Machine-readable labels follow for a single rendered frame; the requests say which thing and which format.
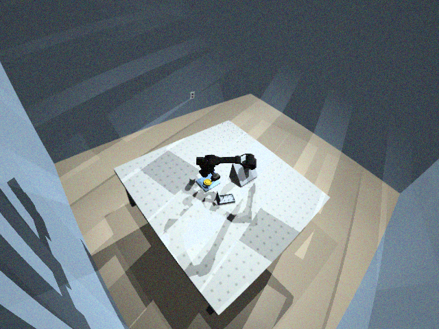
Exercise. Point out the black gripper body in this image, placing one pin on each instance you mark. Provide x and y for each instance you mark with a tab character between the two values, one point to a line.
215	176

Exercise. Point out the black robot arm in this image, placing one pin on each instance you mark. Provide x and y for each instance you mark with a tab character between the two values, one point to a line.
212	160

